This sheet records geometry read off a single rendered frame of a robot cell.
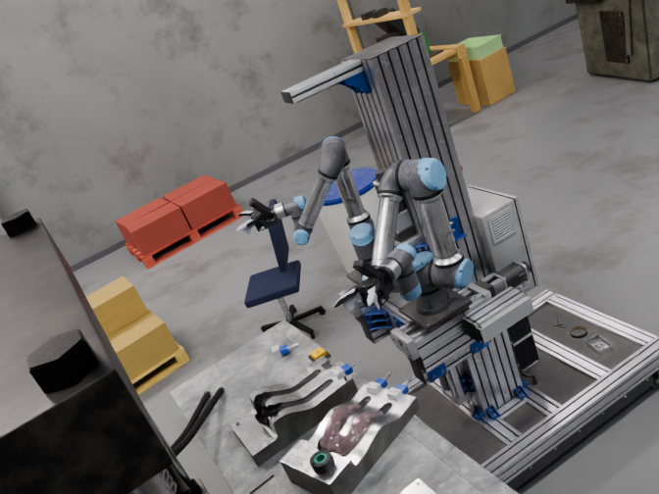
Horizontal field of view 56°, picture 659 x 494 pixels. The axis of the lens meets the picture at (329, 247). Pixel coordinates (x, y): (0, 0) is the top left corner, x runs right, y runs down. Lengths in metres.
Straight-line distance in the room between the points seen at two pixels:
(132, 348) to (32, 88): 4.24
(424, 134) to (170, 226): 5.19
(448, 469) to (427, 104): 1.36
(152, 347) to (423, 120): 3.20
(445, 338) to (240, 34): 6.71
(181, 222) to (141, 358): 2.72
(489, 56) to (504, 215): 5.75
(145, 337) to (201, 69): 4.51
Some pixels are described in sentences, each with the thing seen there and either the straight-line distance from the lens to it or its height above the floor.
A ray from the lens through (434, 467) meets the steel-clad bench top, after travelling 2.28.
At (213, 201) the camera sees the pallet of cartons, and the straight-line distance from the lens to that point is 7.53.
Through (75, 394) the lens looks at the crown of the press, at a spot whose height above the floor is 2.00.
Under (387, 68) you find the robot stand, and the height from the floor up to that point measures 1.97.
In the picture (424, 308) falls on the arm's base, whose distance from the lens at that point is 2.53.
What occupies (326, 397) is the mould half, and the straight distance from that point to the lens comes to 2.59.
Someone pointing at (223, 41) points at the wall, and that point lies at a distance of 8.68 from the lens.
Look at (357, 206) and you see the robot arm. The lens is 2.95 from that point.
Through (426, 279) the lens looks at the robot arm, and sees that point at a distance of 2.45.
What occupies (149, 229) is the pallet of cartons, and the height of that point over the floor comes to 0.41.
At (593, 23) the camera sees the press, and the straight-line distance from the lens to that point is 8.19.
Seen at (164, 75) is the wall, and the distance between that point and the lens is 8.49.
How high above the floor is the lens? 2.42
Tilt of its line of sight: 24 degrees down
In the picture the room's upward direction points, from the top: 22 degrees counter-clockwise
